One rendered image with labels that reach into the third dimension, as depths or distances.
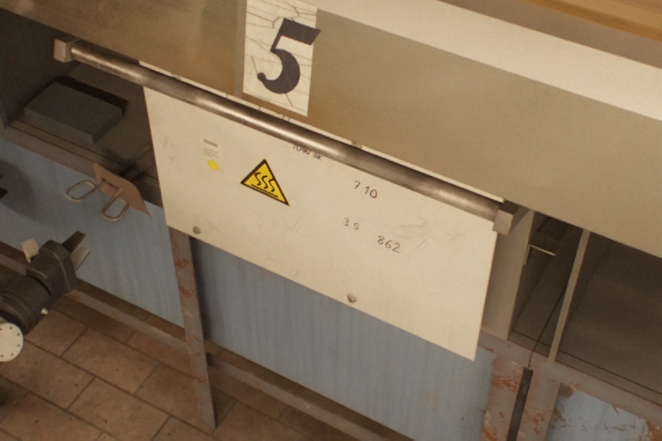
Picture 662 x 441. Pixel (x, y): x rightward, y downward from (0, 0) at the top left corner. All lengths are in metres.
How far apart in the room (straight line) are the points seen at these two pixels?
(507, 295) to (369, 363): 0.54
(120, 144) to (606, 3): 1.35
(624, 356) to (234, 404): 1.23
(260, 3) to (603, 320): 0.97
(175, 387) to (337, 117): 1.71
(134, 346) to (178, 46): 1.72
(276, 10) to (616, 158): 0.40
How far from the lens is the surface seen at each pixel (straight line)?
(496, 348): 1.83
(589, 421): 1.99
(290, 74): 1.16
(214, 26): 1.19
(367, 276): 1.63
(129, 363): 2.84
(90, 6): 1.31
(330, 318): 2.12
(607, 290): 1.91
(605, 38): 1.02
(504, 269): 1.67
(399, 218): 1.50
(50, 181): 2.41
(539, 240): 1.62
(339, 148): 1.31
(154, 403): 2.75
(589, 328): 1.84
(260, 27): 1.16
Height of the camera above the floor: 2.28
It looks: 46 degrees down
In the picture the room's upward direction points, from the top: straight up
